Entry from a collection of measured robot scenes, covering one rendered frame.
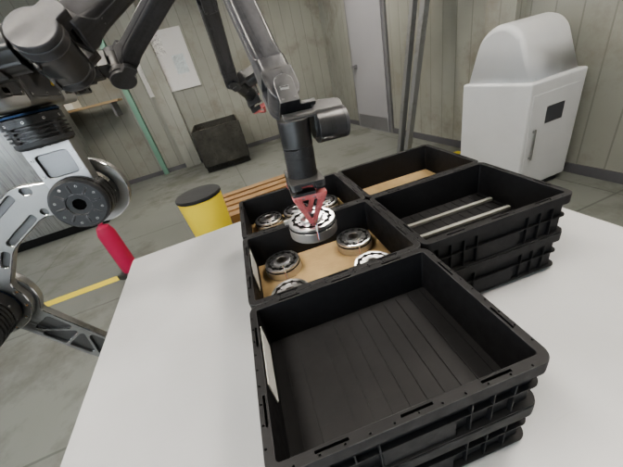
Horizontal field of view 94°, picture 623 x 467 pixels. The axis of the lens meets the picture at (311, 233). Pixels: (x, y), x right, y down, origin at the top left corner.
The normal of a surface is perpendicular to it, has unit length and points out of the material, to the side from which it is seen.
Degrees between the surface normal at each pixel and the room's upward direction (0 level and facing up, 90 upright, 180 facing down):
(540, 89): 90
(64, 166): 90
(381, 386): 0
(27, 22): 51
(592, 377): 0
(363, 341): 0
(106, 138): 90
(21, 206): 90
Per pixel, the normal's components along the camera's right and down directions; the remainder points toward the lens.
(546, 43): 0.25, 0.14
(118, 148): 0.34, 0.42
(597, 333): -0.22, -0.84
